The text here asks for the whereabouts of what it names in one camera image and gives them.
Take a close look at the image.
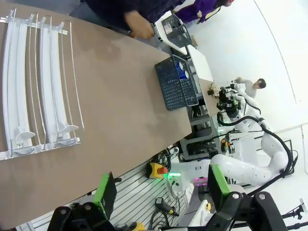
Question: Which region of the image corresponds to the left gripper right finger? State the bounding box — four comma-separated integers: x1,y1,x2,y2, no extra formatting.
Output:
207,164,287,231

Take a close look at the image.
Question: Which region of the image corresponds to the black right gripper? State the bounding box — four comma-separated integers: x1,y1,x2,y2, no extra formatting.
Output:
216,88,241,114

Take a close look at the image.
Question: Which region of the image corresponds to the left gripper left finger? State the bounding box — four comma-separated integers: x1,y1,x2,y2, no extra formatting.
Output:
48,171,118,231

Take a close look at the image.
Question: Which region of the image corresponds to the grey plastic woven basket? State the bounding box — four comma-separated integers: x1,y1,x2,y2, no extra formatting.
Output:
160,13,193,49
154,54,199,111

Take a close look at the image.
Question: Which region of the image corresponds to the white can dispenser rack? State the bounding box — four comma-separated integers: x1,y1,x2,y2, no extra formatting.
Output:
0,7,85,161

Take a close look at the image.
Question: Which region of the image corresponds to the person's left hand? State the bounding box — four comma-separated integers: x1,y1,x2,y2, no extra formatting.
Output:
125,11,154,39

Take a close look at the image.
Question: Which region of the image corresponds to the brown plush toy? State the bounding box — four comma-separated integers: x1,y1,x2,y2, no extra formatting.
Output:
207,83,221,97

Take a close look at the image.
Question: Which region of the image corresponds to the brown background table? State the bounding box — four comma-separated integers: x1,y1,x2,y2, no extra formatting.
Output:
198,78,218,116

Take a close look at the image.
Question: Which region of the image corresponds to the grey slotted mounting plate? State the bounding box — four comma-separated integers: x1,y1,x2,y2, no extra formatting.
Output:
14,154,193,231

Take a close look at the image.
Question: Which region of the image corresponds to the person in grey sweater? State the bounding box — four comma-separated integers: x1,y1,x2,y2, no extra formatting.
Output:
234,77,267,99

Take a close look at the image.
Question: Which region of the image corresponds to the white side table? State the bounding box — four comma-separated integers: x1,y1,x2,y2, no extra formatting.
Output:
154,13,215,84

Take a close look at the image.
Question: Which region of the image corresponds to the yellow emergency stop button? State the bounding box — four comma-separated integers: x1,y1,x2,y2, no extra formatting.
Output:
129,221,146,231
147,162,168,179

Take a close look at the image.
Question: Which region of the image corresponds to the black handheld device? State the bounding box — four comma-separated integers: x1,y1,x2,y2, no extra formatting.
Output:
155,197,180,217

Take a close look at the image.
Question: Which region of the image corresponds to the person in purple jacket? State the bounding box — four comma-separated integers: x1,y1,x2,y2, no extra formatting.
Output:
173,0,235,25

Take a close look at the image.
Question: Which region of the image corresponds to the person in navy jacket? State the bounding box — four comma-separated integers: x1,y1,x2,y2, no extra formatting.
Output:
81,0,176,33

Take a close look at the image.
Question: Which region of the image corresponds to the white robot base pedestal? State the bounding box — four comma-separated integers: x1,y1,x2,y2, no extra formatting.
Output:
166,158,212,200

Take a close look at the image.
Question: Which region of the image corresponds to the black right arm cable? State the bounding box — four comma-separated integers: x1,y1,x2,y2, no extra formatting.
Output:
216,105,299,195

